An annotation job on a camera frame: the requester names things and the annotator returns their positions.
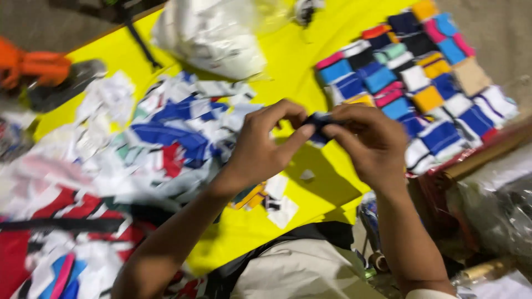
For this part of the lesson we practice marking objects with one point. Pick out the heap of mixed fabric scraps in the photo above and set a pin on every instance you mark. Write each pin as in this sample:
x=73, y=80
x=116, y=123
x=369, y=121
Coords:
x=124, y=166

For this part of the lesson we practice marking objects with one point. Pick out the golden tube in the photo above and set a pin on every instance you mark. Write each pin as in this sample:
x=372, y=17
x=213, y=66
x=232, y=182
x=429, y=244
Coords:
x=488, y=269

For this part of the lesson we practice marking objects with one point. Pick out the rows of folded colourful fabric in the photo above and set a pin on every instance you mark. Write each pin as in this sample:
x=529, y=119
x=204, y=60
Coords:
x=419, y=83

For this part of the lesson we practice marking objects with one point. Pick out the beige trousers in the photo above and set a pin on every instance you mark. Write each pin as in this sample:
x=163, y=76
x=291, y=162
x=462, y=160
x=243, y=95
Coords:
x=299, y=270

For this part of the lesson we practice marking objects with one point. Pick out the brown cardboard tube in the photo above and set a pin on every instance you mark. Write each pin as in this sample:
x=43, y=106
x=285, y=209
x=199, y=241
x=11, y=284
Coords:
x=486, y=155

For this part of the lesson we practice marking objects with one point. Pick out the small white black item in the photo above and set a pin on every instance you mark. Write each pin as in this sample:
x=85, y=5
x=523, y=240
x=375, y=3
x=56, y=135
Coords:
x=306, y=10

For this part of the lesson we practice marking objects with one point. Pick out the clear plastic bag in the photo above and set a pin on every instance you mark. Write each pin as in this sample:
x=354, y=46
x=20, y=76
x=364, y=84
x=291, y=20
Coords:
x=494, y=207

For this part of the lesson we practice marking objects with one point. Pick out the white sleeve cuff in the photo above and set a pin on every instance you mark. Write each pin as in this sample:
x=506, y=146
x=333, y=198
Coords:
x=432, y=294

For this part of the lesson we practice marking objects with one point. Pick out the white plastic bag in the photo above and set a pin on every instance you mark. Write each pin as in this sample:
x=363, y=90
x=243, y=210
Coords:
x=216, y=37

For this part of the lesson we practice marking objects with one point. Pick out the dark blue fabric piece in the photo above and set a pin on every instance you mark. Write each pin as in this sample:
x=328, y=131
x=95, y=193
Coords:
x=319, y=121

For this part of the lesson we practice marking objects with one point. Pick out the yellow orange fabric scrap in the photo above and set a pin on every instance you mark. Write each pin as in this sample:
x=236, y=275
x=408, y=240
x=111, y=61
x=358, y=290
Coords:
x=251, y=197

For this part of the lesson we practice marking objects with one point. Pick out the person's right hand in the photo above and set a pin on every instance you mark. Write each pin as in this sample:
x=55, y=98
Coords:
x=378, y=149

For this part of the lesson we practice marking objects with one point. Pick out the brown thread spool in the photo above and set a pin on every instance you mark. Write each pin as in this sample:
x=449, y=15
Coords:
x=379, y=261

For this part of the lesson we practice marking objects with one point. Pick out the yellow table cloth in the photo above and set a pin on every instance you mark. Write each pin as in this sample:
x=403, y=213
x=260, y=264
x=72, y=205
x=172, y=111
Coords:
x=291, y=62

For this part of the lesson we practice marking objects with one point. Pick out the tiny white fabric scrap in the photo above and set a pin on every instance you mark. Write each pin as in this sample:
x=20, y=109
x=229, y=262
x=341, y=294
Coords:
x=307, y=174

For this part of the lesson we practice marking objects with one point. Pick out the person's left hand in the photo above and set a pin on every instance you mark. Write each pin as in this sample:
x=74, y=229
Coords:
x=257, y=149

